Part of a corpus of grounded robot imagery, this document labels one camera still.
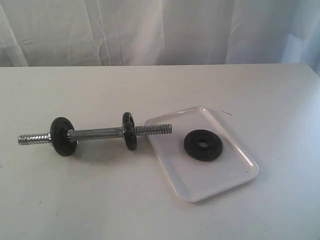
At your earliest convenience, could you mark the chrome threaded dumbbell bar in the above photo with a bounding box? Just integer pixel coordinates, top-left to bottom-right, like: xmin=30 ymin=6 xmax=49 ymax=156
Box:
xmin=17 ymin=124 xmax=173 ymax=146

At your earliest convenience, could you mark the white rectangular plastic tray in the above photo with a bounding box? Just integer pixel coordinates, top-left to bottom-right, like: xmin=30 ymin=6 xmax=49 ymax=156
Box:
xmin=143 ymin=106 xmax=259 ymax=203

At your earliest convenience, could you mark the white backdrop curtain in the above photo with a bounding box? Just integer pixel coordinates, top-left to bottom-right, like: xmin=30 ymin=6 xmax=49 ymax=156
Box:
xmin=0 ymin=0 xmax=320 ymax=72

